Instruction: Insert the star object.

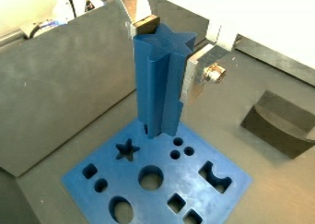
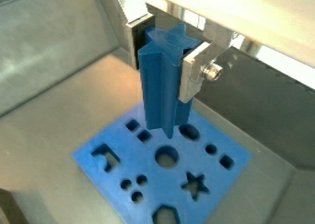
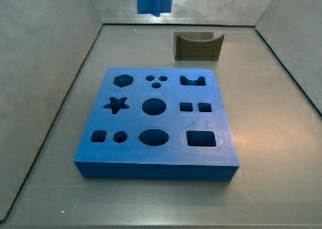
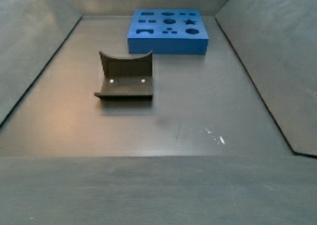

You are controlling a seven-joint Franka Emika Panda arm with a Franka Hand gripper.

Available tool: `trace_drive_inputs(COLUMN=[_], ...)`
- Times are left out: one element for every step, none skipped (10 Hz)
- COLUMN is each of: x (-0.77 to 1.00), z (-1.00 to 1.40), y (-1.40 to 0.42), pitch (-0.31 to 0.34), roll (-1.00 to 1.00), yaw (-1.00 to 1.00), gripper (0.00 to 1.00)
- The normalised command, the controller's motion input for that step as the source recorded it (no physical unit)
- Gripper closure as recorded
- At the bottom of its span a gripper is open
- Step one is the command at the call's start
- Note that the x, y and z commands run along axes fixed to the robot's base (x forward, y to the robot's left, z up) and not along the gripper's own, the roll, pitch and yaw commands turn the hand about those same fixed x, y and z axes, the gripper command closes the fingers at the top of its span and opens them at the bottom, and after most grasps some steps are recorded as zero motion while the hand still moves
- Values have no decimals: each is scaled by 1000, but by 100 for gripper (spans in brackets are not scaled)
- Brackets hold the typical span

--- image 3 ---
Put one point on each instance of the blue star peg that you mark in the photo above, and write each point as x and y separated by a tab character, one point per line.
155	7

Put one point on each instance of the blue shape sorter board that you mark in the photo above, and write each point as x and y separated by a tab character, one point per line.
158	127

